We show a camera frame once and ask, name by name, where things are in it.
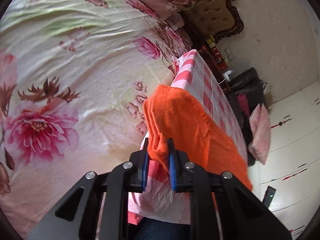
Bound orange fleece pants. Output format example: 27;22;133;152
143;85;253;190

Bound blue jeans legs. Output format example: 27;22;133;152
132;218;191;240

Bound white wardrobe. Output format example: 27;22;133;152
248;81;319;239

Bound pink satin cushion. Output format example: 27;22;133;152
248;103;271;165

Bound red hanging ornament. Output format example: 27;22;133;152
271;118;292;129

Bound magenta garment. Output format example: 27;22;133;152
236;93;250;118

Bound black leather armchair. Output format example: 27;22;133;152
226;68;267;166

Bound pink checkered plastic tablecloth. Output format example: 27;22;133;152
128;50;252;225

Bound red tin box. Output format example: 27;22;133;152
211;46;228;71

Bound dark wooden nightstand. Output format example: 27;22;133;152
198;41;231;94

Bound floral bed sheet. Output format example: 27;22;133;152
1;0;188;237

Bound yellow jar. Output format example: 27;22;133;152
206;35;216;48

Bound tufted carved headboard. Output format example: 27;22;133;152
182;0;244;43

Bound white charger with cable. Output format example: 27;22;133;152
219;69;234;84

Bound wall socket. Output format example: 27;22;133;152
224;48;234;60

